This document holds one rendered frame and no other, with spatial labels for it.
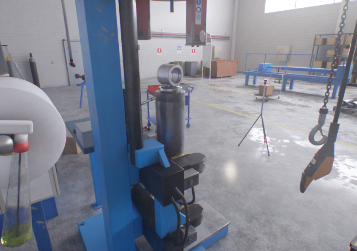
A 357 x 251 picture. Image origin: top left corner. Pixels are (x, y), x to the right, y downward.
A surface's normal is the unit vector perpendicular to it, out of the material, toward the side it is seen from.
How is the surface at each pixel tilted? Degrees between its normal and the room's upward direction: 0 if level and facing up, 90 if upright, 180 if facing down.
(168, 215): 90
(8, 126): 90
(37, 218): 90
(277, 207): 0
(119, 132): 90
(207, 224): 0
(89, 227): 0
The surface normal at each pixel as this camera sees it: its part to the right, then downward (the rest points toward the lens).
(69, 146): -0.36, 0.28
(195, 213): 0.00, -0.95
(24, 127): 0.58, 0.25
